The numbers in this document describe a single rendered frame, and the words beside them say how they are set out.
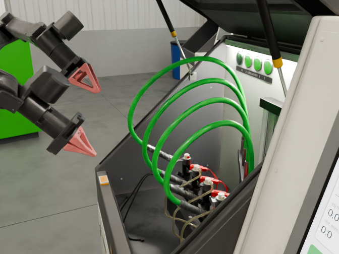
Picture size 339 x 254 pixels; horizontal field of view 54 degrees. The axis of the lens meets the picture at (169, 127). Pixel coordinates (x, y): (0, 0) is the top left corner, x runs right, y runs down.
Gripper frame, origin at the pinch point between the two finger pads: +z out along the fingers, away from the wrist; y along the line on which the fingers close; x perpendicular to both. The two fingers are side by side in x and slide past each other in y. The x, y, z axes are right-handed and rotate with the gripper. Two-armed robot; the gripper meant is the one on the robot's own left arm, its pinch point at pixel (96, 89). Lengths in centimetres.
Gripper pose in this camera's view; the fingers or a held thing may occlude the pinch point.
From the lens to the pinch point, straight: 94.6
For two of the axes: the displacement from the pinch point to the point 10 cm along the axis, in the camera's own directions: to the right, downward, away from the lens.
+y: -0.6, -1.3, 9.9
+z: 7.0, 7.1, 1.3
